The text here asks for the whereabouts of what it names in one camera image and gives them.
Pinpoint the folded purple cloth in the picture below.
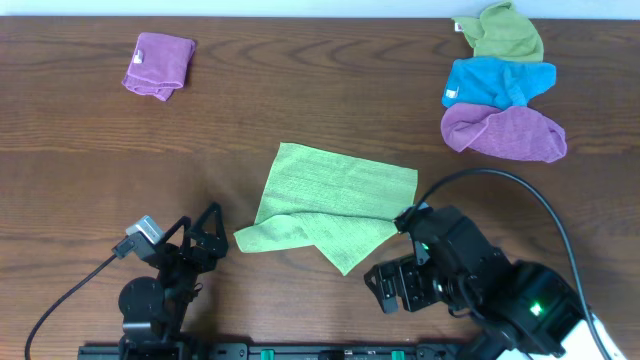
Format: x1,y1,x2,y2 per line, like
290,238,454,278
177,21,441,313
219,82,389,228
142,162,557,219
122,32,196,101

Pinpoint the crumpled green cloth at back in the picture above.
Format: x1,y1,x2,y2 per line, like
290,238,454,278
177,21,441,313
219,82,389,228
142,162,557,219
452,1,544,62

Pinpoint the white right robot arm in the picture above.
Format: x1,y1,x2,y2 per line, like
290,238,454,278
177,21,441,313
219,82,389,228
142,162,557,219
364,206,624,359

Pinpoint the crumpled purple cloth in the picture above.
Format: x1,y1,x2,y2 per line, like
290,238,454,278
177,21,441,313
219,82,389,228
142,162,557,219
441,103,568,163

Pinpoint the light green microfiber cloth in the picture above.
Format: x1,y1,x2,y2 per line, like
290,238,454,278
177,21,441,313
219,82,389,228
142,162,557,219
234,143,418,275

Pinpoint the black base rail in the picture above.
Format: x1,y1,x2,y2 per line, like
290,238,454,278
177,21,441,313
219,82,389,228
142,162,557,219
77,343,461,360

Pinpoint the crumpled blue cloth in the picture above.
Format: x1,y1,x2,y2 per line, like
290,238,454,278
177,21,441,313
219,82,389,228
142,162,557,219
441,57,557,109

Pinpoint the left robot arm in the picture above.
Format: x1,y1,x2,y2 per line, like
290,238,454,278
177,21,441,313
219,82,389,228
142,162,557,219
113,203,228,359

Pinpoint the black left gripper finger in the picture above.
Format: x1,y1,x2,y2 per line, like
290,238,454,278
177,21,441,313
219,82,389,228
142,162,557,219
192,202,229,250
160,216,192,248

